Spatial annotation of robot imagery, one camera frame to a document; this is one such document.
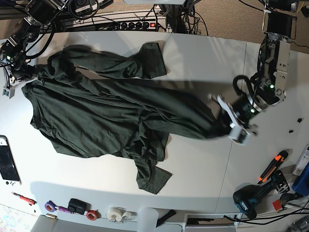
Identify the orange black utility knife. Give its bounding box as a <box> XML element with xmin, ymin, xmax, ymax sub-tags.
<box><xmin>257</xmin><ymin>150</ymin><xmax>288</xmax><ymax>185</ymax></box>

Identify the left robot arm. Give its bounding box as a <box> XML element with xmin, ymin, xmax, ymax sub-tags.
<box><xmin>211</xmin><ymin>0</ymin><xmax>299</xmax><ymax>136</ymax></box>

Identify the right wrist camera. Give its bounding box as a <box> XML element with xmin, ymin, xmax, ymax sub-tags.
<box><xmin>2</xmin><ymin>87</ymin><xmax>15</xmax><ymax>99</ymax></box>

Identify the dark green t-shirt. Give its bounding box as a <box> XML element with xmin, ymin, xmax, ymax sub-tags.
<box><xmin>22</xmin><ymin>42</ymin><xmax>230</xmax><ymax>194</ymax></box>

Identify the white handheld game console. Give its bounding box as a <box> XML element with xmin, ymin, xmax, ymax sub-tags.
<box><xmin>0</xmin><ymin>135</ymin><xmax>21</xmax><ymax>186</ymax></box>

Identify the red screwdriver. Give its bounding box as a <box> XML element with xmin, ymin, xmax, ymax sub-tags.
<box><xmin>12</xmin><ymin>192</ymin><xmax>36</xmax><ymax>205</ymax></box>

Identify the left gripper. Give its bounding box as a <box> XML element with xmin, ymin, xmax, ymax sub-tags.
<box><xmin>209</xmin><ymin>94</ymin><xmax>258</xmax><ymax>135</ymax></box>

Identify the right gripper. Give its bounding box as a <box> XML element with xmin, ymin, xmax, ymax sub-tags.
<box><xmin>3</xmin><ymin>64</ymin><xmax>38</xmax><ymax>88</ymax></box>

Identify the black action camera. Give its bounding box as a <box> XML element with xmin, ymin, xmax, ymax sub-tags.
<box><xmin>67</xmin><ymin>198</ymin><xmax>91</xmax><ymax>215</ymax></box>

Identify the black power strip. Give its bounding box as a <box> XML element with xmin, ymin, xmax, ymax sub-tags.
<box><xmin>95</xmin><ymin>21</ymin><xmax>165</xmax><ymax>32</ymax></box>

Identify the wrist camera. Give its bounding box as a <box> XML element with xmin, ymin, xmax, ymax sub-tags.
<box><xmin>2</xmin><ymin>87</ymin><xmax>15</xmax><ymax>99</ymax></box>
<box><xmin>228</xmin><ymin>126</ymin><xmax>251</xmax><ymax>145</ymax></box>

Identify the purple tape roll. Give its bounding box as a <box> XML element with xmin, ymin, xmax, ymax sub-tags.
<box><xmin>45</xmin><ymin>201</ymin><xmax>56</xmax><ymax>212</ymax></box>

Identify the red square tag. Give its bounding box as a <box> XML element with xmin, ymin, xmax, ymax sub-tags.
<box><xmin>272</xmin><ymin>199</ymin><xmax>283</xmax><ymax>212</ymax></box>

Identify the blue box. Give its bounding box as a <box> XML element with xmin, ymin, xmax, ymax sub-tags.
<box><xmin>292</xmin><ymin>159</ymin><xmax>309</xmax><ymax>196</ymax></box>

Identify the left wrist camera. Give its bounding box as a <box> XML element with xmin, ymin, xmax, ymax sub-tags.
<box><xmin>228</xmin><ymin>126</ymin><xmax>251</xmax><ymax>145</ymax></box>

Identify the white tape dispenser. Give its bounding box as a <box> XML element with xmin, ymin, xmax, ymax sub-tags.
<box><xmin>106</xmin><ymin>207</ymin><xmax>137</xmax><ymax>223</ymax></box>

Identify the red tape roll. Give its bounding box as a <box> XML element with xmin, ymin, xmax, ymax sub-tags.
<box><xmin>86</xmin><ymin>210</ymin><xmax>98</xmax><ymax>221</ymax></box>

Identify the teal black power drill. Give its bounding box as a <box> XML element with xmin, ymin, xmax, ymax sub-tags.
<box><xmin>233</xmin><ymin>170</ymin><xmax>290</xmax><ymax>220</ymax></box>

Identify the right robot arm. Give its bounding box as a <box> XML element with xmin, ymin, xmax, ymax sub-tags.
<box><xmin>0</xmin><ymin>0</ymin><xmax>68</xmax><ymax>95</ymax></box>

